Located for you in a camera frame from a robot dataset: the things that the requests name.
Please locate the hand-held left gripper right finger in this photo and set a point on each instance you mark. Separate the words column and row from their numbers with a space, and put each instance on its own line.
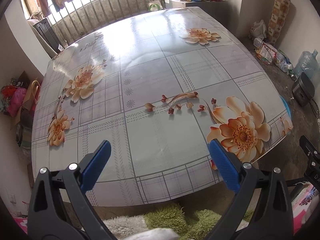
column 223, row 166

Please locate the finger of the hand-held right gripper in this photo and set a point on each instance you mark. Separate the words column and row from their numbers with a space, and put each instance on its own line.
column 308, row 146

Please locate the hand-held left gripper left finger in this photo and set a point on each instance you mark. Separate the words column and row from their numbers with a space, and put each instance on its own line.
column 96, row 165

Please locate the blue plastic basket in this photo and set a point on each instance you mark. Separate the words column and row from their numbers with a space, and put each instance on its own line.
column 287, row 107

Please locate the pink cushion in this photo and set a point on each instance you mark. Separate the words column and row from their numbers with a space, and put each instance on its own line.
column 305, row 210

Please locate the dark rice cooker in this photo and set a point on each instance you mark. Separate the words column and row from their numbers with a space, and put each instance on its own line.
column 303, row 90

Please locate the green white fluffy blanket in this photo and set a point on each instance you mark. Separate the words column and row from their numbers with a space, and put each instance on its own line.
column 190, row 217

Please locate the large blue water jug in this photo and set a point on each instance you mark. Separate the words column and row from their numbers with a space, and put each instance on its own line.
column 307, row 63

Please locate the tan paper bag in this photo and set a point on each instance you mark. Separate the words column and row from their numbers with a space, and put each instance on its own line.
column 31, row 95

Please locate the heap of packets and bottles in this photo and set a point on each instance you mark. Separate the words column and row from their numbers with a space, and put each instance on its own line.
column 271, row 55

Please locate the pink plastic bag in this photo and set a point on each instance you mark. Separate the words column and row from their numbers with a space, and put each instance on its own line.
column 17, row 102

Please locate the floral tablecloth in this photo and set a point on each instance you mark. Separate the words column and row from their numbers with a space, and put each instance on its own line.
column 150, row 67

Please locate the white plastic bag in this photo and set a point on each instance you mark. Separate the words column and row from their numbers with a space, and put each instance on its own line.
column 258, row 30

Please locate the tall patterned box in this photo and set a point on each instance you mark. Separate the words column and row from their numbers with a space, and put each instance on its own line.
column 278, row 17

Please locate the dark chair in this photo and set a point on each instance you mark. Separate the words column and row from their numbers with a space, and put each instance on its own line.
column 46, row 36

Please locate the metal railing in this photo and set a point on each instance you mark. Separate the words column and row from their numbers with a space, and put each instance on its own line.
column 105, row 7

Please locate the grey cabinet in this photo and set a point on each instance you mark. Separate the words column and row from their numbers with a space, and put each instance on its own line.
column 195, row 3

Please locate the green and white paper bag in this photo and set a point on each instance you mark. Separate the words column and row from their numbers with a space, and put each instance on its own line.
column 155, row 5

